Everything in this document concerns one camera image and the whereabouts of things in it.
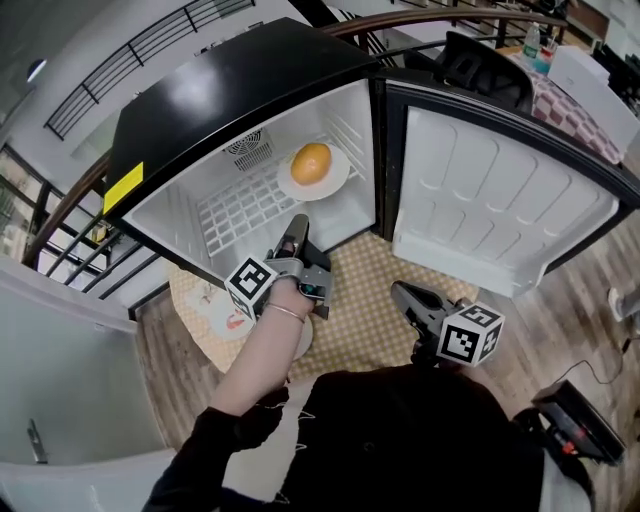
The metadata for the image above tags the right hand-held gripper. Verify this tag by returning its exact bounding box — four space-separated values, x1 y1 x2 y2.
390 279 505 370

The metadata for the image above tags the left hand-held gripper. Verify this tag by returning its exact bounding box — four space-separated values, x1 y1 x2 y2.
224 213 334 326

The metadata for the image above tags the white round plate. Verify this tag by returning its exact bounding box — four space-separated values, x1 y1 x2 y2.
277 142 351 203

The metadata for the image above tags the orange round fruit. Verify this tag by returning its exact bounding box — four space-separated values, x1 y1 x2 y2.
290 142 333 186

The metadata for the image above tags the black mini fridge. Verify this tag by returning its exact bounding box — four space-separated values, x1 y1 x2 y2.
102 17 640 299

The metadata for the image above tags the person's left forearm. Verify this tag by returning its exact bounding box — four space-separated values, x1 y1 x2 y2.
212 304 307 416

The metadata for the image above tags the person's left hand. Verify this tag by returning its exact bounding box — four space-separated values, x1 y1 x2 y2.
267 277 315 319

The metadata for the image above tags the beige checked tablecloth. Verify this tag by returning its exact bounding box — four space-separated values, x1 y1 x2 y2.
167 232 481 381

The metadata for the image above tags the white plate with green beans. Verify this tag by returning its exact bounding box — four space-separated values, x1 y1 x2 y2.
292 314 315 361

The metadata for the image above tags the white plate with shrimps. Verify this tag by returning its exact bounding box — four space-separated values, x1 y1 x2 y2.
192 282 256 341

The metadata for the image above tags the crumpled white wrapper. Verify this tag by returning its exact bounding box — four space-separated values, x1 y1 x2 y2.
187 284 216 311

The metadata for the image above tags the person's black patterned shirt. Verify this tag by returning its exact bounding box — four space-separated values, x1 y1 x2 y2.
144 364 594 512

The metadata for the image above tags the black electronics box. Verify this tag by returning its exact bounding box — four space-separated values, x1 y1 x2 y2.
530 379 627 466

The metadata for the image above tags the black railing with wooden handrail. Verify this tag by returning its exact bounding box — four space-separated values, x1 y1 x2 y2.
22 9 569 301

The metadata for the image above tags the black office chair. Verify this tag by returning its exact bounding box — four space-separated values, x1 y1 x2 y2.
404 30 534 114

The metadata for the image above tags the table with pink checked cloth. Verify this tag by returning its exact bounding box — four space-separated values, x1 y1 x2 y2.
529 69 626 166

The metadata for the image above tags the black metal balcony railing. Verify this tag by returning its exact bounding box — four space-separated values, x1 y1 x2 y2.
43 0 256 141

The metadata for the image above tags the frosted glass door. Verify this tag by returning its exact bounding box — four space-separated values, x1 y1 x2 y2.
0 284 169 466

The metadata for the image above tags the clear cup with blue liquid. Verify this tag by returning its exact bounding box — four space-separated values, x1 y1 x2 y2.
537 37 559 76

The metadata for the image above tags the clear plastic water bottle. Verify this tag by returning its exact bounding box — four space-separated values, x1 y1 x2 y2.
519 22 542 71

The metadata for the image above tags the large white box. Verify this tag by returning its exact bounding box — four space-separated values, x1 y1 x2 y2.
547 45 611 94

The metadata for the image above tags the thin gold bracelet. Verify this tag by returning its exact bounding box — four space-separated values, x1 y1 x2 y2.
263 302 306 325

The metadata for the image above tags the long black floor cable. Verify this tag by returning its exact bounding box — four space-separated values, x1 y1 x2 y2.
557 337 640 386

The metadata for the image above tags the black door handle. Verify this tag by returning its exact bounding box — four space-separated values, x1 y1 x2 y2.
27 418 49 465

